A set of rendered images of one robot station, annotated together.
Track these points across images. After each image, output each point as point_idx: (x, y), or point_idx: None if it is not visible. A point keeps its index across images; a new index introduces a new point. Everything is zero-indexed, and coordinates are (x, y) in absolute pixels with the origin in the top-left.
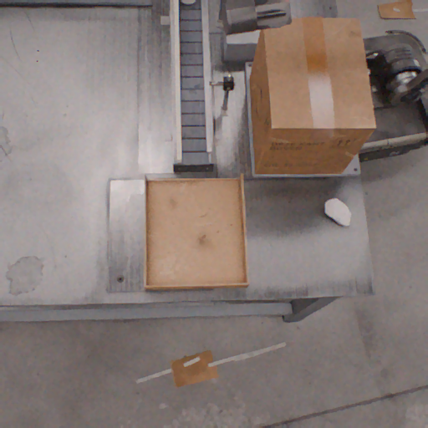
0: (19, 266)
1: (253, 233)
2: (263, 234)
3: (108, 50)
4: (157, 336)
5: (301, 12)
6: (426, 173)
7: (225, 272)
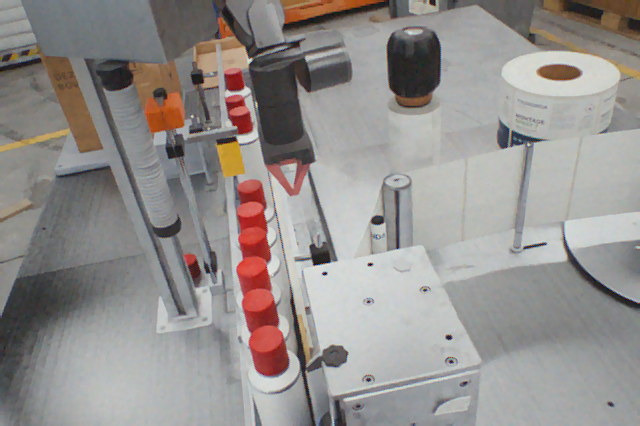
0: (371, 32)
1: (188, 72)
2: (179, 74)
3: (351, 132)
4: None
5: (91, 214)
6: None
7: (213, 55)
